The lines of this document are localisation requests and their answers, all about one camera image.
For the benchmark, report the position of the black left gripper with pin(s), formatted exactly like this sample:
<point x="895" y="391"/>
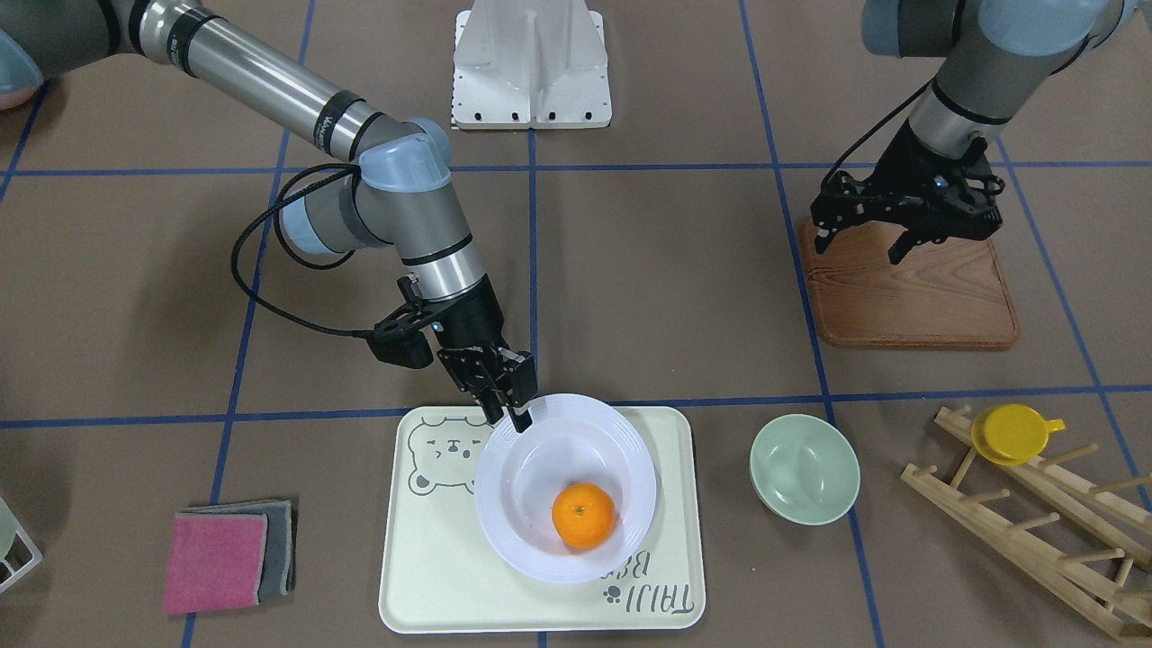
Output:
<point x="911" y="165"/>

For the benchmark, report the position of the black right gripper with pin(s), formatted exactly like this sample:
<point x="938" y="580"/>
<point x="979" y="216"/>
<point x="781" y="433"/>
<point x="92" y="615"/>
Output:
<point x="474" y="322"/>

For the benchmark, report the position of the white round plate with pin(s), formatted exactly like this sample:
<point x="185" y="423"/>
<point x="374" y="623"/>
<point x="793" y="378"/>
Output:
<point x="572" y="439"/>

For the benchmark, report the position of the orange fruit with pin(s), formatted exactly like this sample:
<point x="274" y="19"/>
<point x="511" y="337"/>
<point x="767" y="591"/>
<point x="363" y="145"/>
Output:
<point x="584" y="516"/>

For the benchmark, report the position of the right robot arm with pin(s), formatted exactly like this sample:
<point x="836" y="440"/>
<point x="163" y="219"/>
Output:
<point x="387" y="184"/>

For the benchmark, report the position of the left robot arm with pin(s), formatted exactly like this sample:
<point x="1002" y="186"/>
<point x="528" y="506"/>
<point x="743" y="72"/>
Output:
<point x="995" y="55"/>

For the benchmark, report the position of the cream bear tray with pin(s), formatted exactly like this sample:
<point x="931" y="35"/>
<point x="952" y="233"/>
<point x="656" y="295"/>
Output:
<point x="440" y="575"/>

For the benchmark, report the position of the wooden cutting board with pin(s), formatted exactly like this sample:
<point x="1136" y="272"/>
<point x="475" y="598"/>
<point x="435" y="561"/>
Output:
<point x="951" y="296"/>

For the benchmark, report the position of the yellow mug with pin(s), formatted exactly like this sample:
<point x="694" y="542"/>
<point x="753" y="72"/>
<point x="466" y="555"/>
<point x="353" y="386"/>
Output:
<point x="1012" y="434"/>

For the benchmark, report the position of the green bowl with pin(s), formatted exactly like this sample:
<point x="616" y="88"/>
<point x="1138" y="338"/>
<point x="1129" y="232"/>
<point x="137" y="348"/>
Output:
<point x="805" y="470"/>

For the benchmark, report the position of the grey cloth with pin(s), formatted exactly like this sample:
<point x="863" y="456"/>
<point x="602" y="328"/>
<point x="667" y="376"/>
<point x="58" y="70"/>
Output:
<point x="277" y="573"/>

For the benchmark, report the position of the pink cloth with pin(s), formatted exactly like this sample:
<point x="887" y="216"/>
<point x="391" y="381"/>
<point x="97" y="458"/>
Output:
<point x="215" y="562"/>

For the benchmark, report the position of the wooden peg drying rack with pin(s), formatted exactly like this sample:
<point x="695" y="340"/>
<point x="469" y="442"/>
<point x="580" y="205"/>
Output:
<point x="1083" y="550"/>

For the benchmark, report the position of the pink bowl with ice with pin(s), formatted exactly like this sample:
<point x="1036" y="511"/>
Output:
<point x="16" y="98"/>

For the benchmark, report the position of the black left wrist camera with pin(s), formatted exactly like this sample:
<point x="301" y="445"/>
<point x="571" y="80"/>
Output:
<point x="839" y="182"/>

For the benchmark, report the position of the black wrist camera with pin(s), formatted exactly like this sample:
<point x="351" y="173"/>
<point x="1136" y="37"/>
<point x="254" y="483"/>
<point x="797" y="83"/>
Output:
<point x="400" y="339"/>
<point x="839" y="182"/>

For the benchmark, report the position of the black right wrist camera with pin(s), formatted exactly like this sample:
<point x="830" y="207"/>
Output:
<point x="400" y="339"/>

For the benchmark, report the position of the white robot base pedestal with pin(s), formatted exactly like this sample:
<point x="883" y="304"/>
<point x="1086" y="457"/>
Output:
<point x="530" y="65"/>

